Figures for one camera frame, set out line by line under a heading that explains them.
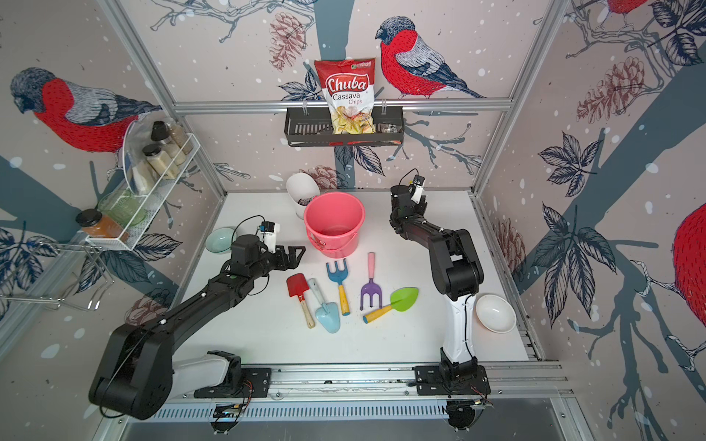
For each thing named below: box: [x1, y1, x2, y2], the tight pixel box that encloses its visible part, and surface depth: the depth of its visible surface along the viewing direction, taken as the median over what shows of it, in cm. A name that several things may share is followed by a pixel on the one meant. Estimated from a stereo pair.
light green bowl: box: [204, 226, 238, 254], surface depth 103 cm
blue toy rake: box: [325, 258, 351, 317], surface depth 94 cm
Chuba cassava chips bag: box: [314, 57, 376, 135], surface depth 83 cm
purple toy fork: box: [359, 251, 383, 312], surface depth 94 cm
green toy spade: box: [362, 286, 421, 325], surface depth 91 cm
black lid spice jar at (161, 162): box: [141, 143, 181, 180], surface depth 79 cm
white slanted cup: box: [285, 172, 320, 220], surface depth 109 cm
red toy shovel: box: [285, 272, 316, 329], surface depth 92 cm
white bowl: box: [475, 294, 517, 334], surface depth 85 cm
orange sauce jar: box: [75, 208, 130, 243], surface depth 63 cm
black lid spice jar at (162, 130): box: [150, 120, 194, 156], surface depth 86 cm
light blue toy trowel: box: [307, 277, 341, 334], surface depth 87 cm
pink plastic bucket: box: [303, 191, 366, 260], surface depth 96 cm
